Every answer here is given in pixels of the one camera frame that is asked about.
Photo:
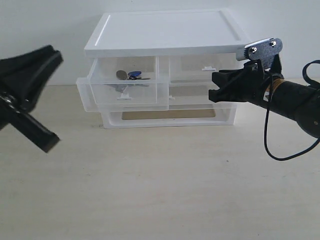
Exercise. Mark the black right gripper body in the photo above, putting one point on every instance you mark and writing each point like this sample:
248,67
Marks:
247,84

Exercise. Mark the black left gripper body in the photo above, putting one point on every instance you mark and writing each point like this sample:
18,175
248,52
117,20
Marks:
26,124

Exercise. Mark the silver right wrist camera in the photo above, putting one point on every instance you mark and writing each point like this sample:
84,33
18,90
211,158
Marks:
264,50

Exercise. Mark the key bunch with blue fob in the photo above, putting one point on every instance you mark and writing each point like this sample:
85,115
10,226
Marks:
124,76

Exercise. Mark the clear wide drawer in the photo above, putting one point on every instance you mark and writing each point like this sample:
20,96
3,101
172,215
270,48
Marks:
169,97

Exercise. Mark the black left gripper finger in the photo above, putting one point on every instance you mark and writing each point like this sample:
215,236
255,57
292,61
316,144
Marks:
24,77

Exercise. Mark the white plastic drawer cabinet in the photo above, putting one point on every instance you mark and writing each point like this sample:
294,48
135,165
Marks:
163,34

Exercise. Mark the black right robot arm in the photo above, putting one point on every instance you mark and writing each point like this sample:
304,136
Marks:
269,89

